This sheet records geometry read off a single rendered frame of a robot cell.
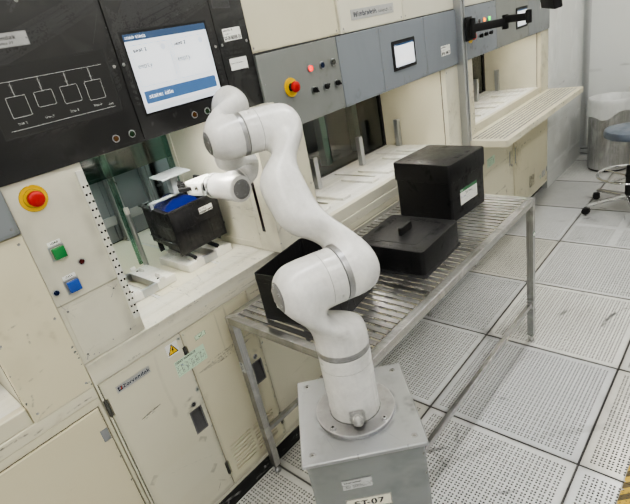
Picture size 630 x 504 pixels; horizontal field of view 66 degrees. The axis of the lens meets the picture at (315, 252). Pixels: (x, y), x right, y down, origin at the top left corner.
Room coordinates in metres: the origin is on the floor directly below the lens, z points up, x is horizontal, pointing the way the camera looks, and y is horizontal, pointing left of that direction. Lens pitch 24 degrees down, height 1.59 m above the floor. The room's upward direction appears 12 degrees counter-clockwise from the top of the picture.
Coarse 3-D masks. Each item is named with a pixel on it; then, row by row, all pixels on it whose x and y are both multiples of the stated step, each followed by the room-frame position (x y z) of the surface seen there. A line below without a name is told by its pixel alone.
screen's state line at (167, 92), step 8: (192, 80) 1.59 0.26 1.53; (200, 80) 1.61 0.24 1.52; (208, 80) 1.63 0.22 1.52; (160, 88) 1.51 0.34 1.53; (168, 88) 1.53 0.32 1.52; (176, 88) 1.55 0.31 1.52; (184, 88) 1.57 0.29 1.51; (192, 88) 1.59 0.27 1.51; (200, 88) 1.61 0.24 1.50; (152, 96) 1.49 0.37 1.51; (160, 96) 1.51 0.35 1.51; (168, 96) 1.52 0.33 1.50
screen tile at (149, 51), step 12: (132, 48) 1.48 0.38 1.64; (144, 48) 1.50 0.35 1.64; (156, 48) 1.53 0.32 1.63; (168, 48) 1.56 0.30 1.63; (144, 60) 1.50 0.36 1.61; (168, 60) 1.55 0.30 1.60; (144, 72) 1.49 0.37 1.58; (156, 72) 1.51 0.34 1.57; (168, 72) 1.54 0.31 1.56; (144, 84) 1.48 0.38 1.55
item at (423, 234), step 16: (384, 224) 1.76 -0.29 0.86; (400, 224) 1.72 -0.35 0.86; (416, 224) 1.69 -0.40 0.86; (432, 224) 1.66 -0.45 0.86; (448, 224) 1.63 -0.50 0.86; (368, 240) 1.64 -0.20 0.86; (384, 240) 1.60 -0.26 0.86; (400, 240) 1.58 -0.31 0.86; (416, 240) 1.55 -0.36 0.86; (432, 240) 1.52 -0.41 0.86; (448, 240) 1.58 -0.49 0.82; (384, 256) 1.55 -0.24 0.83; (400, 256) 1.50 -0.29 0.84; (416, 256) 1.46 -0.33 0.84; (432, 256) 1.49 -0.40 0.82; (448, 256) 1.57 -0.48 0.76; (400, 272) 1.51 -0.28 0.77; (416, 272) 1.46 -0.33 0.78; (432, 272) 1.47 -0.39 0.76
